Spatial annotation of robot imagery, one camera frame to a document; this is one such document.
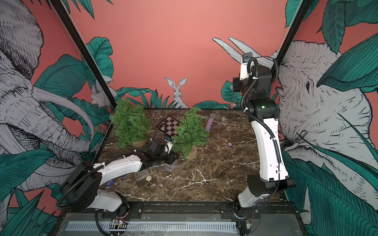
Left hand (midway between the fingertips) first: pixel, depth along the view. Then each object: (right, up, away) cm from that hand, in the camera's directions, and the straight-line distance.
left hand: (178, 153), depth 86 cm
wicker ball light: (-17, -14, -3) cm, 22 cm away
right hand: (+29, +42, -25) cm, 57 cm away
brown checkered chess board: (-8, +17, +23) cm, 30 cm away
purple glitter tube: (+22, +19, +22) cm, 36 cm away
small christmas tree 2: (+8, +13, -12) cm, 20 cm away
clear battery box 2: (-5, -10, +3) cm, 11 cm away
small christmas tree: (-25, +17, -7) cm, 31 cm away
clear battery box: (-21, -12, -2) cm, 25 cm away
